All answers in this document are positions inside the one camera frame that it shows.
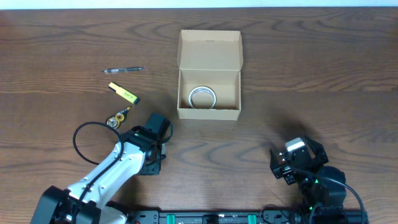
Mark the yellow highlighter marker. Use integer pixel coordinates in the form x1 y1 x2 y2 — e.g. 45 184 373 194
108 82 140 105

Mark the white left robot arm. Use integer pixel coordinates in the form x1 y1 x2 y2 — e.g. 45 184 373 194
31 124 169 223

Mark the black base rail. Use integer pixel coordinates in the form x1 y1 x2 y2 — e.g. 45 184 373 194
126 208 369 224

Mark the black ballpoint pen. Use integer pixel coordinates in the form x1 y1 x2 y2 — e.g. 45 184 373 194
103 67 144 73

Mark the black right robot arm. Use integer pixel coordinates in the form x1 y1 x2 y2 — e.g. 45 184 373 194
270 136 346 223

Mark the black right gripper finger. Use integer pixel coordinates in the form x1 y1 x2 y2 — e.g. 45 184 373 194
304 136 326 161
270 149 280 170

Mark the open cardboard box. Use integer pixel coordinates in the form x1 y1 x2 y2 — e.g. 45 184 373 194
177 30 243 121

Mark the white masking tape roll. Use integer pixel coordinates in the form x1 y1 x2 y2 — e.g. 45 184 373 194
188 86 217 109

